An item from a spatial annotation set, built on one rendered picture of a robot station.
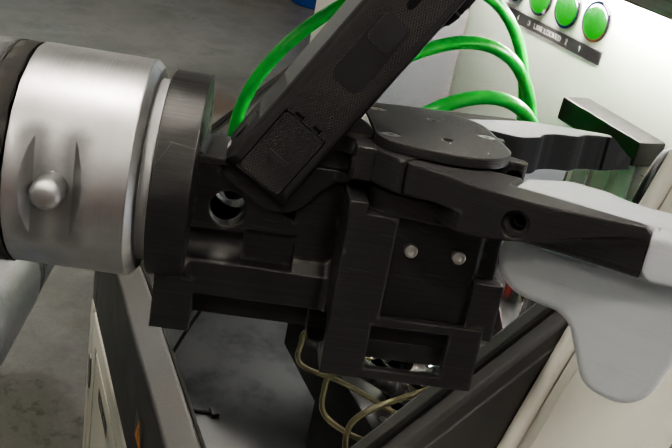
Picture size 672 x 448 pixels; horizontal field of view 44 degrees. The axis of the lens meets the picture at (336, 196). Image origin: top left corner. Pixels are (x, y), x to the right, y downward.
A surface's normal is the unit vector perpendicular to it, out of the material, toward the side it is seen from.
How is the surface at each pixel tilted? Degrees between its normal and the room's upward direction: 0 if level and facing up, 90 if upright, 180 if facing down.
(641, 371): 84
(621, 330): 84
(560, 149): 82
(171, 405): 0
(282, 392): 0
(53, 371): 0
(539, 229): 83
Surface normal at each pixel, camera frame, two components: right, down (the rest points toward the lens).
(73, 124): 0.14, -0.18
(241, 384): 0.18, -0.89
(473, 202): -0.58, 0.14
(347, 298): 0.06, 0.30
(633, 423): -0.85, -0.20
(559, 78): -0.91, 0.01
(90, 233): 0.00, 0.57
